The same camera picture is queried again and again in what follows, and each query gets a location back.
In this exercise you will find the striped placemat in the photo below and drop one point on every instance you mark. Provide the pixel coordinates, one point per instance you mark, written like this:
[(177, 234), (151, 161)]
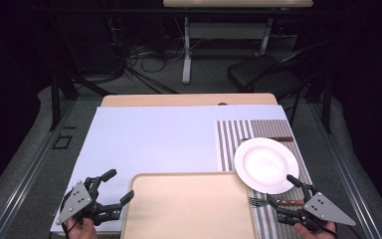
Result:
[(232, 142)]

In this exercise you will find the black metal stand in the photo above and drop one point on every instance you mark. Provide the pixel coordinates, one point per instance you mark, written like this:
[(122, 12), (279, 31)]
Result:
[(55, 99), (326, 106)]

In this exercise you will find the beige tray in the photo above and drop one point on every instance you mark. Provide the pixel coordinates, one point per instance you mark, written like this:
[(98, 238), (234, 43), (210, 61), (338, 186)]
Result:
[(189, 209)]

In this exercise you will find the person's right hand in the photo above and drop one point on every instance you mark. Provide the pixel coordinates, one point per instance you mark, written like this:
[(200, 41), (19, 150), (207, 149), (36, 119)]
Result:
[(315, 233)]

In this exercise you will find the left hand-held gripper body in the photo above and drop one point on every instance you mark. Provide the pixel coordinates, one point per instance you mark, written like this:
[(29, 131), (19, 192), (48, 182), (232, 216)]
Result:
[(76, 202)]

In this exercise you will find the person's left hand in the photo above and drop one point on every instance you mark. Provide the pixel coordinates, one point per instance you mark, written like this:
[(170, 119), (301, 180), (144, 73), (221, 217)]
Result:
[(84, 229)]

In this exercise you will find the metal floor rail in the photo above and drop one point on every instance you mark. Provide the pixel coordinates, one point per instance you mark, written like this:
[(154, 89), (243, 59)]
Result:
[(26, 179), (348, 179)]

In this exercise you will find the black tape square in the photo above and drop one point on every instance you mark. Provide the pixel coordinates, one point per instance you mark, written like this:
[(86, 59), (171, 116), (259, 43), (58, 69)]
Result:
[(62, 142)]

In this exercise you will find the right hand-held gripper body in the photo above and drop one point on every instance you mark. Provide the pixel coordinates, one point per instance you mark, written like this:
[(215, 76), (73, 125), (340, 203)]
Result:
[(326, 209)]

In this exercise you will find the white-legged table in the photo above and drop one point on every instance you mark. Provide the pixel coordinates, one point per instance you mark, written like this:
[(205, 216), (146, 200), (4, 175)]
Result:
[(225, 30)]

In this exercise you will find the white plate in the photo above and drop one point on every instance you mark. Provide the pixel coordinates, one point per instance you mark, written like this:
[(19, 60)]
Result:
[(266, 165)]

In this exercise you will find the light blue table mat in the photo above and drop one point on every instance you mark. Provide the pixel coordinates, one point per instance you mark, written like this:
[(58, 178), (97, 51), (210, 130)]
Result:
[(152, 139)]

